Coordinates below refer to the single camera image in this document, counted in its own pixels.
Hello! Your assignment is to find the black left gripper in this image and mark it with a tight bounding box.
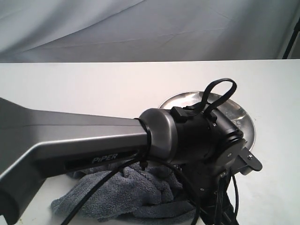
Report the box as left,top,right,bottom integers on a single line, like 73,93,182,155
180,138,245,225

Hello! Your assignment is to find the grey fleece cloth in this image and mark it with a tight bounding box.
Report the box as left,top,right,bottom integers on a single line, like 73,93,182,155
51,163,195,225

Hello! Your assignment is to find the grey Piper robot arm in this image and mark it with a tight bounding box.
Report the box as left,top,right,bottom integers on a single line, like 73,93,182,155
0,99,246,225

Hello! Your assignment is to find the round stainless steel plate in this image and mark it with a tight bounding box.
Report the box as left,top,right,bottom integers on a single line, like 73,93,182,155
159,91,256,151

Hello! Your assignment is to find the black backdrop stand pole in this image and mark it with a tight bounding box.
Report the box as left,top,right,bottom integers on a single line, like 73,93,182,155
282,18,300,60

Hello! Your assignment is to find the grey backdrop cloth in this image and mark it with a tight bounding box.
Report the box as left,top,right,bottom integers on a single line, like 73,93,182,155
0,0,300,63

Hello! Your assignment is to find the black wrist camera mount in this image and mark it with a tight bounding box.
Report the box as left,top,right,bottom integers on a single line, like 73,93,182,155
231,147,263,176

